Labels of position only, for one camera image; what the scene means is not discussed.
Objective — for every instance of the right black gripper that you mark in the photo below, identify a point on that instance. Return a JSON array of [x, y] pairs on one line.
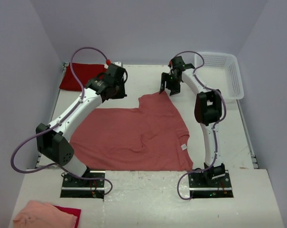
[[165, 78]]

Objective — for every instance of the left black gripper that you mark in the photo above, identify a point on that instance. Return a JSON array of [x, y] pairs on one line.
[[122, 93]]

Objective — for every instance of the salmon pink t shirt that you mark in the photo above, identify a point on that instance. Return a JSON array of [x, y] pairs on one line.
[[151, 137]]

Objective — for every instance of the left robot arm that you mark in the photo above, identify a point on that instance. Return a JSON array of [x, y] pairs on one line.
[[53, 138]]

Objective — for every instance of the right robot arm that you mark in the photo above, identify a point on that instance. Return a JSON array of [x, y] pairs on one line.
[[209, 110]]

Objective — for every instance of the folded dark red shirt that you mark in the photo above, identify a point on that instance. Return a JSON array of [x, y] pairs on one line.
[[84, 72]]

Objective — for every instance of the white plastic basket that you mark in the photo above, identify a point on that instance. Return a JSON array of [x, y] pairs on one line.
[[220, 71]]

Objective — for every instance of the folded red shirt front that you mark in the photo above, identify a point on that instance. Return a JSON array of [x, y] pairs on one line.
[[71, 211]]

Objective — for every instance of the folded light pink shirt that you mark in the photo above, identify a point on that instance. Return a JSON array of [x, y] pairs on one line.
[[43, 215]]

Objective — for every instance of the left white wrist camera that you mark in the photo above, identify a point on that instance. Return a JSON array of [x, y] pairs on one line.
[[120, 64]]

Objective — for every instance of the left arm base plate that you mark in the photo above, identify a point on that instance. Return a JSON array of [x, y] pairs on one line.
[[77, 188]]

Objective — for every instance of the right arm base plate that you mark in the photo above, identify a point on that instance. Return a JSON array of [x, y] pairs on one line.
[[201, 188]]

